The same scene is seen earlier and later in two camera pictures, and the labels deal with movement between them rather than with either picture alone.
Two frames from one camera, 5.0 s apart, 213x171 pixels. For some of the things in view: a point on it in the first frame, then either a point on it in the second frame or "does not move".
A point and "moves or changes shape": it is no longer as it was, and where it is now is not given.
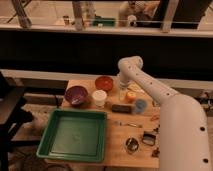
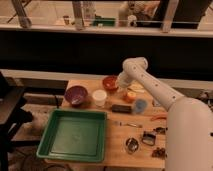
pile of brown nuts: x=155 y=153 does not move
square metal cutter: x=148 y=138 does not move
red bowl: x=104 y=83 moves or changes shape
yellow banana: x=135 y=87 does not move
